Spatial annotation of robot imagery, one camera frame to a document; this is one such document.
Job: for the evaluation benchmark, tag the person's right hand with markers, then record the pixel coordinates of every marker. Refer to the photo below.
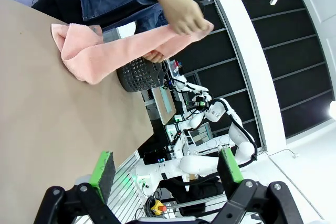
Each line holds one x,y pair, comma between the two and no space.
183,14

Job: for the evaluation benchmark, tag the pink towel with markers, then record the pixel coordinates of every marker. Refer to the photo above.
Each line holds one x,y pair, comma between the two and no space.
105,58

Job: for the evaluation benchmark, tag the person's left hand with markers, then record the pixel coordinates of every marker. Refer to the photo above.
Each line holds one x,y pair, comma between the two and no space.
156,56

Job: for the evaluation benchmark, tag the bright round lamp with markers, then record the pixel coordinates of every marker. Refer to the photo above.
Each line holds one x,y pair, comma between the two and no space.
333,109

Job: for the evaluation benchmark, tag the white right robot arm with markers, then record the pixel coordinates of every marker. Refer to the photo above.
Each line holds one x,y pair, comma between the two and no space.
199,165

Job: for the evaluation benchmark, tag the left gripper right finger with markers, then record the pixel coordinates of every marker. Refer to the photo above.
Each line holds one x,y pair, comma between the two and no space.
231,174

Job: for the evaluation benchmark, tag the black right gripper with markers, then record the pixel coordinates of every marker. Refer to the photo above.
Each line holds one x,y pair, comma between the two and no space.
200,102

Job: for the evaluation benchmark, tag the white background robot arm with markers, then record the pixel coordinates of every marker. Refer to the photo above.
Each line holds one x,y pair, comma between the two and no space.
193,86

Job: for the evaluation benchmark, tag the yellow emergency stop button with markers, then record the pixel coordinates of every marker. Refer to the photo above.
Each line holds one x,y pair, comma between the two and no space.
157,205

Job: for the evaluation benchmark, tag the computer monitor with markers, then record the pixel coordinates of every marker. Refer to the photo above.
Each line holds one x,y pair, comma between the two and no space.
200,134

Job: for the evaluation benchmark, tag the black perforated plastic basket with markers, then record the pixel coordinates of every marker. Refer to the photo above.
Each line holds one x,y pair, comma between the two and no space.
136,77

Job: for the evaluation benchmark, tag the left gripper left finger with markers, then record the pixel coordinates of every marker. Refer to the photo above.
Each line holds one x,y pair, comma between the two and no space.
102,171

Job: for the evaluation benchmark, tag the white slotted panel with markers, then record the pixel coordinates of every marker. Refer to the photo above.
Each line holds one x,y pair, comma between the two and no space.
123,190

